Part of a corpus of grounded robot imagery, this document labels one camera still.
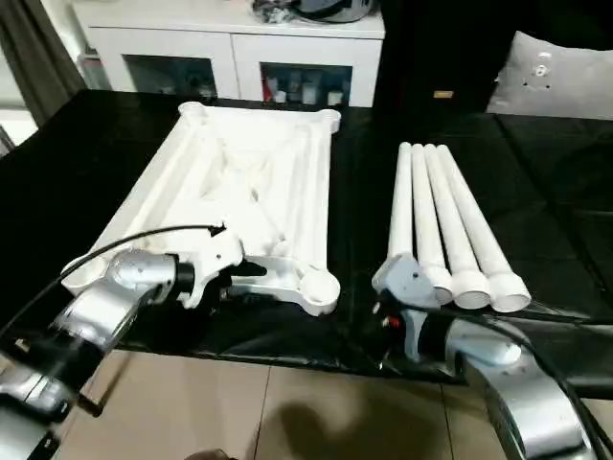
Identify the white plastic table top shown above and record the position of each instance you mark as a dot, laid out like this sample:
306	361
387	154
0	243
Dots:
215	158

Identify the white plastic table leg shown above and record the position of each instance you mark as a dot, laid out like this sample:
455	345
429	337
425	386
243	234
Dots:
401	201
471	220
424	215
447	220

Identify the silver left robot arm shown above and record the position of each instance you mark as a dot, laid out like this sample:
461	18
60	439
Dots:
134	273

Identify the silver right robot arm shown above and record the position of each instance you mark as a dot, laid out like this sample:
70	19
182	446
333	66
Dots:
507	397

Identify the black work mat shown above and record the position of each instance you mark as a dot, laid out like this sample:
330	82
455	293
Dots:
527	191

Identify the white sideboard with glass doors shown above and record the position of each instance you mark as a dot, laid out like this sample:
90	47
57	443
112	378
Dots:
225	43

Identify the round grey appliance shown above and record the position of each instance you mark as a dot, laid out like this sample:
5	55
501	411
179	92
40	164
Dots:
335	9

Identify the black cabinet with gold label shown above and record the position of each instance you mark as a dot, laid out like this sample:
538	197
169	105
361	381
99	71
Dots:
431	48

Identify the grey cushion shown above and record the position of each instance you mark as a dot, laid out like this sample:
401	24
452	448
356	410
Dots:
555	76

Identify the grey curtain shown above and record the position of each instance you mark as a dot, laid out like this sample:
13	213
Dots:
33	48

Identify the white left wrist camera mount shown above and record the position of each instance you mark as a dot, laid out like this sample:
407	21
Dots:
215	259

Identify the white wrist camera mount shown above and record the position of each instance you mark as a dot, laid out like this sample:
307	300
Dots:
215	259
407	282

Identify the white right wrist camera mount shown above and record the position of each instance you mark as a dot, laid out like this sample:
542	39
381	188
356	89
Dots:
407	282

